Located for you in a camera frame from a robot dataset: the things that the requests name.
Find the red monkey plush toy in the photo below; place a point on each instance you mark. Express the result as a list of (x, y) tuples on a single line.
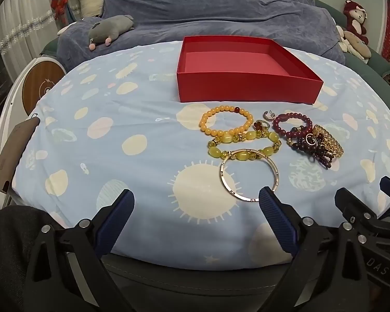
[(356, 19)]

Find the beige plush toy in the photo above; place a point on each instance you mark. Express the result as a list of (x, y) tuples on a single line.
[(354, 44)]

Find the small hoop earring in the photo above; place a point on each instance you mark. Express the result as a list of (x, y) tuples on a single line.
[(266, 116)]

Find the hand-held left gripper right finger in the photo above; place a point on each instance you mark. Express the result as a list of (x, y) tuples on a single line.
[(275, 215)]

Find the green bed frame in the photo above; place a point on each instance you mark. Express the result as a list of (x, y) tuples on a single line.
[(377, 63)]

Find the grey plush toy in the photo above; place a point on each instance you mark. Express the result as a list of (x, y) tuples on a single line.
[(109, 27)]

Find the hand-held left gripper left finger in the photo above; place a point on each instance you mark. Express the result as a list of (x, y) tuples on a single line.
[(117, 214)]

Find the person's dark trouser leg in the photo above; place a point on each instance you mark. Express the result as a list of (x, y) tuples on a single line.
[(9, 250)]

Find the white device with wooden disc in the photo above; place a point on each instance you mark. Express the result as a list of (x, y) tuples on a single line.
[(40, 81)]

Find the white curtain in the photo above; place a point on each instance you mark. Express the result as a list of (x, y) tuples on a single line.
[(16, 55)]

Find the rose gold metal bangle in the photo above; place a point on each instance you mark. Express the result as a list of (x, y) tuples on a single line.
[(227, 187)]

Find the red cardboard box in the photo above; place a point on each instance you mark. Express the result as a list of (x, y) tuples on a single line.
[(247, 84)]

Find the silver tinsel garland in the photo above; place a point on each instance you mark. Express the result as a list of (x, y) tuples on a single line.
[(22, 31)]

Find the dark blue blanket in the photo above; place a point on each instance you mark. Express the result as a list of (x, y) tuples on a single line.
[(214, 13)]

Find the red ribbon bow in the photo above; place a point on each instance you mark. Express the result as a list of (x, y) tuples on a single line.
[(59, 5)]

